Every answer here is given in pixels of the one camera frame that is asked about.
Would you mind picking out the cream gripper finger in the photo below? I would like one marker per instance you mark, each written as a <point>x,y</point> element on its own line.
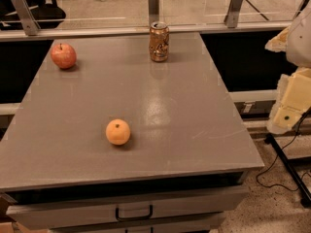
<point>292,101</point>
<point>279,42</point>

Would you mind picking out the orange fruit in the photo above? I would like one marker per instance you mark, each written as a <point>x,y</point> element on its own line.
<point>118,132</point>

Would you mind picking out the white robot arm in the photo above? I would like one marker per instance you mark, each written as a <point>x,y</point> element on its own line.
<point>298,50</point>

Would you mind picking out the orange soda can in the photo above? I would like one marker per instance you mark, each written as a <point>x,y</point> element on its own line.
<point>159,41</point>

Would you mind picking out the black metal stand leg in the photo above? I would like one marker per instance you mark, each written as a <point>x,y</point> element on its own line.
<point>291,165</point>

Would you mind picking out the grey upper drawer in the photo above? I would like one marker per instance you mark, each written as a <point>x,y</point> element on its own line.
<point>102,210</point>

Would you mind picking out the grey drawer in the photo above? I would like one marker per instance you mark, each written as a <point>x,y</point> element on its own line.
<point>102,210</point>
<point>170,224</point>

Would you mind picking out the grey lower drawer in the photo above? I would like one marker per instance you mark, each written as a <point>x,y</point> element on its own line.
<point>170,224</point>

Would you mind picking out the red apple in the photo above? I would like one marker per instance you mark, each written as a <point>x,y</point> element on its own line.
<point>63,56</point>

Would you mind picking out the black office chair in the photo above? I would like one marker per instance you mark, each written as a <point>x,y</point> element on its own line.
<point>45,12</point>

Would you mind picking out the right metal bracket post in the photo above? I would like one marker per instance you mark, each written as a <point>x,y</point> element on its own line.
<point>233,12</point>

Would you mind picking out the metal bracket post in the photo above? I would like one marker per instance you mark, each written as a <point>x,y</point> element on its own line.
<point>153,6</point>
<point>29,25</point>
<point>233,12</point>

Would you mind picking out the middle metal bracket post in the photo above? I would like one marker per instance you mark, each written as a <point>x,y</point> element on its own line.
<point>153,6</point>

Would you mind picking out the black drawer handle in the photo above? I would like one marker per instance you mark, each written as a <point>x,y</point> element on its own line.
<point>134,213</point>

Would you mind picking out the left metal bracket post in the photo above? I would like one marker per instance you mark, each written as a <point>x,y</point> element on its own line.
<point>29,25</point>

